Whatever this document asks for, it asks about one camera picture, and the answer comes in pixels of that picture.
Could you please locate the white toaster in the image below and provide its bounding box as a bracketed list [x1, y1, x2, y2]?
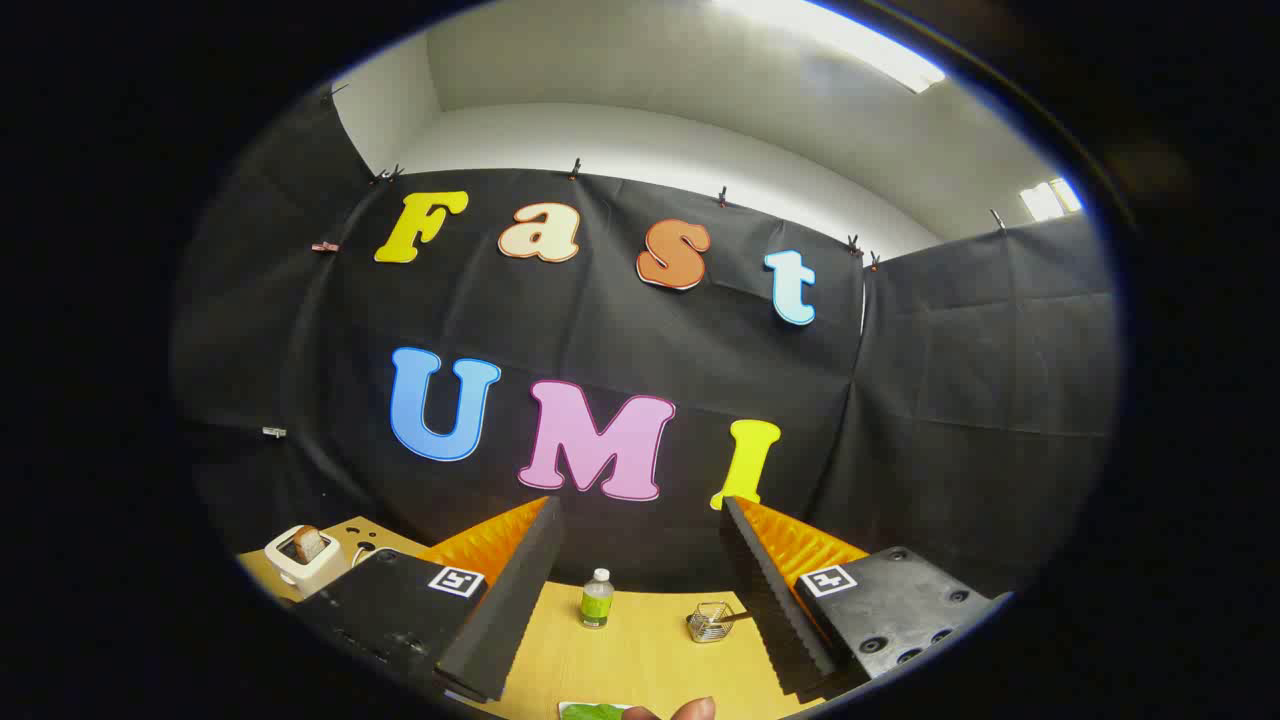
[264, 525, 351, 599]

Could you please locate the small ceiling light panel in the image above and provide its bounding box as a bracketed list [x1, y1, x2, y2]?
[1019, 177, 1084, 223]

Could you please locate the row of black cloth clips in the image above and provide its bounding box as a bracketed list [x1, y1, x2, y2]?
[320, 85, 1007, 273]

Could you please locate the green label plastic bottle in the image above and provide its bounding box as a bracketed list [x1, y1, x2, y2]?
[580, 568, 615, 630]

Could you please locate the wire mesh basket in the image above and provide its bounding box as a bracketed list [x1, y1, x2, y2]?
[686, 601, 736, 644]

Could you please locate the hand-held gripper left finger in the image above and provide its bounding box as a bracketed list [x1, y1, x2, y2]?
[295, 495, 566, 704]

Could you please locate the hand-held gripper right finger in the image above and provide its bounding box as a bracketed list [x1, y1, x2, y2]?
[722, 496, 1013, 699]

